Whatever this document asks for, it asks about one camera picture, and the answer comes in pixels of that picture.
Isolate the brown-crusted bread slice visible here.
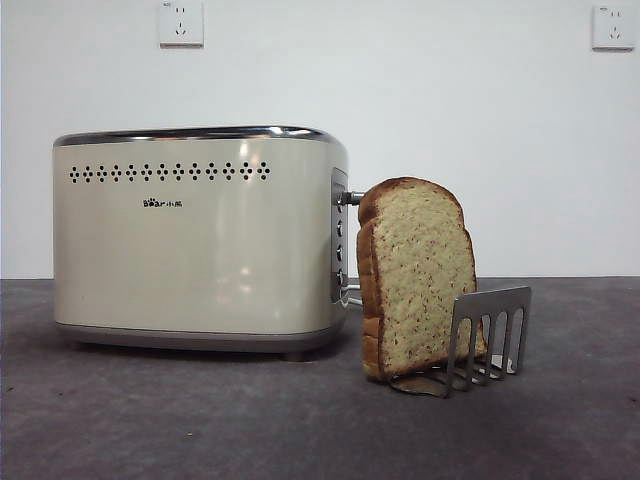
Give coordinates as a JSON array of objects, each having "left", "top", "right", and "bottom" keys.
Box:
[{"left": 355, "top": 175, "right": 479, "bottom": 386}]

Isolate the stainless steel toast rack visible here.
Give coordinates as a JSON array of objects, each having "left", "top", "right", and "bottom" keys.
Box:
[{"left": 382, "top": 285, "right": 533, "bottom": 400}]

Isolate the white wall socket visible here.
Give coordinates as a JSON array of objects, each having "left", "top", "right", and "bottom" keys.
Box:
[
  {"left": 158, "top": 0, "right": 206, "bottom": 50},
  {"left": 591, "top": 4, "right": 637, "bottom": 52}
]

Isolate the cream two-slot toaster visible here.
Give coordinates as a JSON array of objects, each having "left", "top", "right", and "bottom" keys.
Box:
[{"left": 52, "top": 124, "right": 352, "bottom": 363}]

